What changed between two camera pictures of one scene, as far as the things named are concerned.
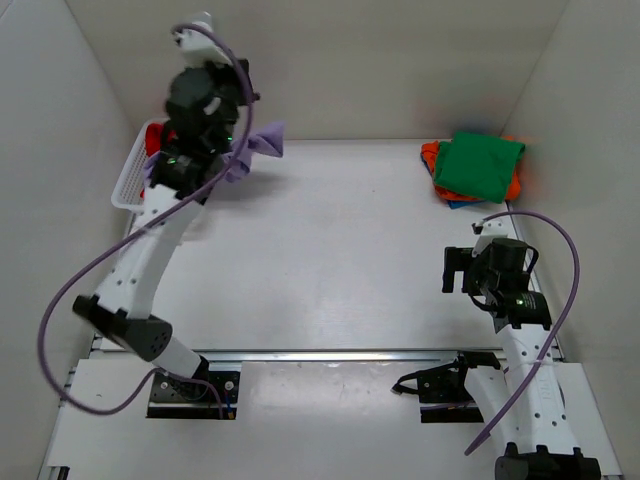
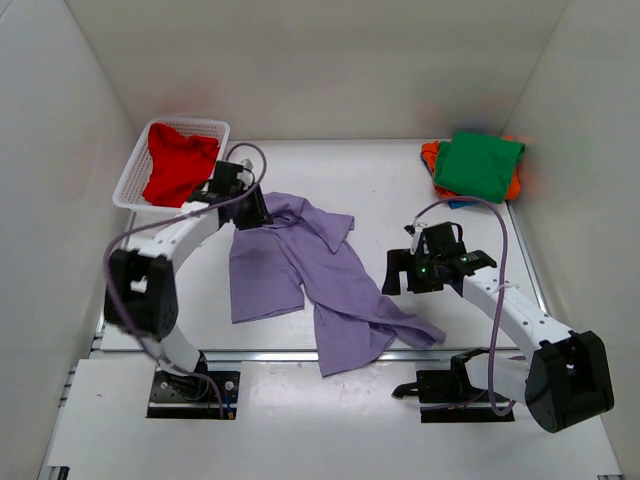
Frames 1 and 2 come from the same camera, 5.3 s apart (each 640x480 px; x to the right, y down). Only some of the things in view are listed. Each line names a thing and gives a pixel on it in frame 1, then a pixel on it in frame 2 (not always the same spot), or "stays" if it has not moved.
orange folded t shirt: [430, 150] stays
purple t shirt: [268, 140] to [290, 258]
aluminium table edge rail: [294, 355] stays
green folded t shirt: [478, 164] stays
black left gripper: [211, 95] to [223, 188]
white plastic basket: [128, 189] stays
